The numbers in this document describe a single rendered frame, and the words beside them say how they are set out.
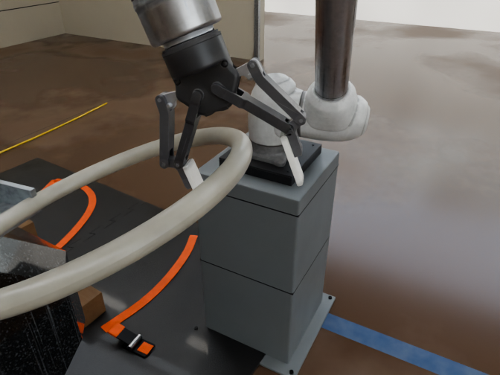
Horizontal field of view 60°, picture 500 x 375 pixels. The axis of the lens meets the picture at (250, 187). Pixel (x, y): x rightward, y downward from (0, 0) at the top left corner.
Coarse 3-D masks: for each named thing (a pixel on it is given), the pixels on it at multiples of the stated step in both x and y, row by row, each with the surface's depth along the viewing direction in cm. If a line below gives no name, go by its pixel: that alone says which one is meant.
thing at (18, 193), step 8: (0, 184) 80; (8, 184) 79; (16, 184) 79; (0, 192) 81; (8, 192) 80; (16, 192) 79; (24, 192) 78; (32, 192) 77; (0, 200) 82; (8, 200) 81; (16, 200) 80; (0, 208) 80; (8, 208) 80; (32, 216) 78; (16, 224) 76; (8, 232) 74
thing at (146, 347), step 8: (112, 328) 182; (120, 328) 183; (120, 336) 180; (128, 336) 181; (136, 336) 181; (128, 344) 178; (136, 344) 180; (144, 344) 180; (152, 344) 181; (136, 352) 177; (144, 352) 177
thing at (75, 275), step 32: (224, 128) 70; (128, 160) 83; (64, 192) 81; (192, 192) 47; (224, 192) 49; (0, 224) 72; (160, 224) 43; (192, 224) 46; (96, 256) 41; (128, 256) 42; (32, 288) 40; (64, 288) 40
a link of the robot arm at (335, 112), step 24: (336, 0) 99; (336, 24) 104; (336, 48) 111; (336, 72) 118; (312, 96) 131; (336, 96) 127; (360, 96) 137; (312, 120) 134; (336, 120) 131; (360, 120) 133
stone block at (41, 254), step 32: (0, 256) 122; (32, 256) 132; (64, 256) 144; (0, 288) 121; (0, 320) 124; (32, 320) 133; (64, 320) 144; (0, 352) 127; (32, 352) 137; (64, 352) 148
